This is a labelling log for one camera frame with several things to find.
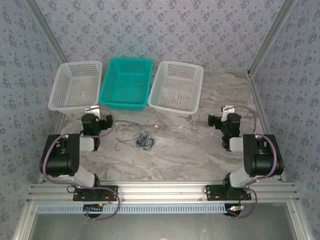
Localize teal plastic mesh basket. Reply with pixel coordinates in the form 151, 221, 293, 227
98, 57, 154, 113

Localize white plastic mesh basket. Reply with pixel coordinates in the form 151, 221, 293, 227
147, 60, 204, 116
47, 60, 104, 116

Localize black controller board with LED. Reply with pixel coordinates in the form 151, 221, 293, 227
83, 203, 104, 219
225, 203, 245, 219

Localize grey metal panel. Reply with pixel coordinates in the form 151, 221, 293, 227
27, 212, 301, 240

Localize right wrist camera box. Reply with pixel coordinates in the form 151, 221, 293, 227
220, 105, 236, 121

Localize right arm purple harness cable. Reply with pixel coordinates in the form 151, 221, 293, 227
223, 104, 279, 221

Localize arm purple harness cable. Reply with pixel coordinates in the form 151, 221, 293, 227
223, 104, 279, 221
41, 106, 121, 221

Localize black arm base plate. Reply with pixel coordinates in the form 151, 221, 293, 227
72, 185, 119, 202
205, 184, 252, 202

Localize aluminium mounting rail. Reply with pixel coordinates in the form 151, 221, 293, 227
26, 181, 300, 203

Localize left arm purple harness cable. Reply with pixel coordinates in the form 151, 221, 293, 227
41, 106, 121, 221

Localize white slotted cable duct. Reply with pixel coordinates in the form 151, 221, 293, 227
36, 203, 235, 215

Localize aluminium upright post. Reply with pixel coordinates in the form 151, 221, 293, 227
24, 0, 69, 64
246, 0, 299, 76

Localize aluminium frame leg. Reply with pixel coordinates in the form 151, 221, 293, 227
13, 202, 39, 240
286, 201, 310, 240

